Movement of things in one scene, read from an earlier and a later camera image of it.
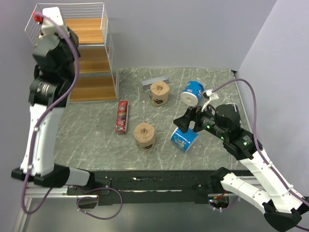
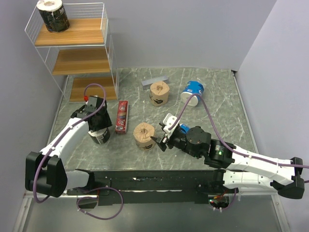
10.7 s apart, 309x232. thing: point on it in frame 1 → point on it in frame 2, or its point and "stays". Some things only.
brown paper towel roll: (159, 93) stays
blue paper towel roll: (193, 90) stays
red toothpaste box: (121, 126) stays
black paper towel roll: (228, 109) → (100, 136)
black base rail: (134, 187) stays
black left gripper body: (70, 63) → (104, 121)
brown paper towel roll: (144, 135) stays
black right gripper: (195, 113) → (161, 142)
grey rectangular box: (147, 84) stays
